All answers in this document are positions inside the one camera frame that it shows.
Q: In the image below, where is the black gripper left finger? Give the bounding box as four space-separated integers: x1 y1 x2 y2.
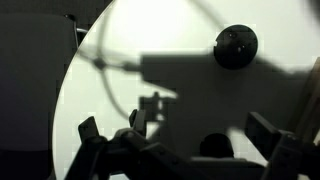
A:
64 116 110 180

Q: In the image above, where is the grey chair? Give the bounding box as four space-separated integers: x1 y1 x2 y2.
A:
0 14 78 180

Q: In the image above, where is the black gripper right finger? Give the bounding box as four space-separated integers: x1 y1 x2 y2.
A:
245 112 320 180

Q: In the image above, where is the flat black round knob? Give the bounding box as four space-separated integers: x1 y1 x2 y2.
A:
213 24 258 70

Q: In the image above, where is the small black knob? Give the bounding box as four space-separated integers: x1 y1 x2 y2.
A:
200 133 234 158

